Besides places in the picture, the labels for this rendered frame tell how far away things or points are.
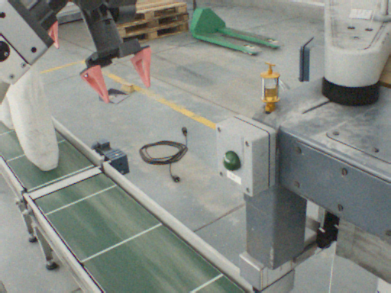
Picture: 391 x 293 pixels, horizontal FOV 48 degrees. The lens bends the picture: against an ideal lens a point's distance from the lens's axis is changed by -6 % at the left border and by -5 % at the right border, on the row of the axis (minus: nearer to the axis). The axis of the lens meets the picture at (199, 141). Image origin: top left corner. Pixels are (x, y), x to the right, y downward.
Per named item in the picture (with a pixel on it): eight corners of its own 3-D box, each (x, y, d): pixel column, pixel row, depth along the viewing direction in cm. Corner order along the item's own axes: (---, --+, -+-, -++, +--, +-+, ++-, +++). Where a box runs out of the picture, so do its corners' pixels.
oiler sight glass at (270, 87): (258, 98, 66) (257, 75, 65) (270, 93, 68) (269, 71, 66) (270, 102, 65) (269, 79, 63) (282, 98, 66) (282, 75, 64)
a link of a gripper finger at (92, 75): (136, 91, 89) (117, 46, 88) (104, 103, 86) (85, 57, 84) (123, 98, 95) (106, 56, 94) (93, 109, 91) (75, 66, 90)
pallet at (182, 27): (91, 39, 661) (89, 30, 655) (160, 23, 719) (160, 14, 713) (114, 49, 600) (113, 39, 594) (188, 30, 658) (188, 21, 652)
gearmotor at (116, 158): (85, 162, 274) (81, 140, 268) (107, 153, 282) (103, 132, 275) (108, 181, 253) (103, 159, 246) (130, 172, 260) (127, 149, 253)
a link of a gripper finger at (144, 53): (164, 80, 93) (147, 37, 92) (135, 91, 89) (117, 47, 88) (150, 87, 99) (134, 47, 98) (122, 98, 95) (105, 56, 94)
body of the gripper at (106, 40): (141, 46, 91) (127, 13, 90) (97, 61, 86) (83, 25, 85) (128, 55, 97) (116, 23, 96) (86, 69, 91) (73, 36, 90)
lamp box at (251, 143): (218, 177, 69) (214, 122, 65) (240, 166, 71) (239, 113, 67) (252, 198, 63) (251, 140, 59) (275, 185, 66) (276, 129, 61)
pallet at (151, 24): (89, 30, 654) (88, 20, 647) (159, 14, 716) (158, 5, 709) (115, 39, 593) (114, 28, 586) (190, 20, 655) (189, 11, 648)
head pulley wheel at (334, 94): (309, 94, 70) (309, 78, 69) (344, 80, 74) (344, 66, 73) (357, 111, 63) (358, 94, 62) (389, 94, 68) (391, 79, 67)
